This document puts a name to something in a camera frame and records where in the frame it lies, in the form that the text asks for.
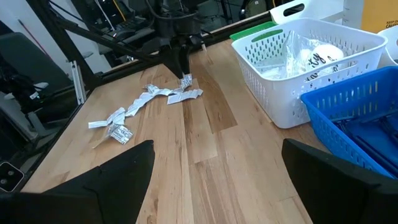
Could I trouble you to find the white canister yellow label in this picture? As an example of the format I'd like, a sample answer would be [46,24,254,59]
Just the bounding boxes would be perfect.
[341,0,398,34]

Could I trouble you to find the black table-level camera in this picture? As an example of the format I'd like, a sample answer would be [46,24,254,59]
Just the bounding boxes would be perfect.
[0,161,25,194]

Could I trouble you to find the white translucent plastic bag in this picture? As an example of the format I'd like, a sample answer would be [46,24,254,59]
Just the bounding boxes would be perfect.
[255,57,294,80]

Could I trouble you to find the blue plastic basket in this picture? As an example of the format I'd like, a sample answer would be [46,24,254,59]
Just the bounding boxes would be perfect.
[300,65,398,180]

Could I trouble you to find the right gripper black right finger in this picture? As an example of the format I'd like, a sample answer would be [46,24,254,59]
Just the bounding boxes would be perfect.
[280,138,398,224]

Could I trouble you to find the silver aluminium bracket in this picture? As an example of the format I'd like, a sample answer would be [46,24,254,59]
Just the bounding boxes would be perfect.
[69,60,87,106]

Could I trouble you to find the small printed packet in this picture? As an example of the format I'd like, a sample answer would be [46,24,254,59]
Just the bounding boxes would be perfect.
[180,73,195,91]

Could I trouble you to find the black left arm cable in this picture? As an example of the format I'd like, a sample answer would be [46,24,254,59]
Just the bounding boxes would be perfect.
[145,0,200,22]

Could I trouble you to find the large clear bag white contents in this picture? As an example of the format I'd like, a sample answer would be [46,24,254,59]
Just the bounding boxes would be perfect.
[284,30,347,83]

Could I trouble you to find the dark blue slim case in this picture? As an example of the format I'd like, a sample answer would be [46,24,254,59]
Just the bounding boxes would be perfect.
[338,119,398,177]

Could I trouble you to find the yellow cable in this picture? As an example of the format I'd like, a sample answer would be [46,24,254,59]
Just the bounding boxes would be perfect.
[111,0,127,22]

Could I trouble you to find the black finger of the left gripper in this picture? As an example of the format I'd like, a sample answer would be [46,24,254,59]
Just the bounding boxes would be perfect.
[163,45,185,79]
[180,45,192,78]

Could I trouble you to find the white solid plastic bin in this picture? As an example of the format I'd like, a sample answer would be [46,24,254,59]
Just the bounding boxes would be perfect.
[269,0,346,26]
[377,25,398,68]

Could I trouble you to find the white paper packet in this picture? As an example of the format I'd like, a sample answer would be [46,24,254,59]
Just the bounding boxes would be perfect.
[166,88,204,105]
[125,91,157,118]
[144,83,174,98]
[87,106,127,129]

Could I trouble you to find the dark grey chair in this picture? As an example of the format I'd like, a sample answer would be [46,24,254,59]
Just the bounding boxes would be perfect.
[0,32,74,98]

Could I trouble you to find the printed bandage packet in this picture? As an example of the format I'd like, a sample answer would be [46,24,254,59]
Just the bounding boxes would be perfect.
[92,123,134,150]

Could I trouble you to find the white perforated plastic basket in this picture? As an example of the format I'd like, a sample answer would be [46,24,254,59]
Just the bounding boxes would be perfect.
[231,17,389,129]

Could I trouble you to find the green plastic basket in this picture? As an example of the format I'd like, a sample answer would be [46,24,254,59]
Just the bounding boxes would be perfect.
[229,21,278,42]

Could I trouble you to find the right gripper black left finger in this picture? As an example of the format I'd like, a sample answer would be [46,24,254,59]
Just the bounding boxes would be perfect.
[42,139,156,224]

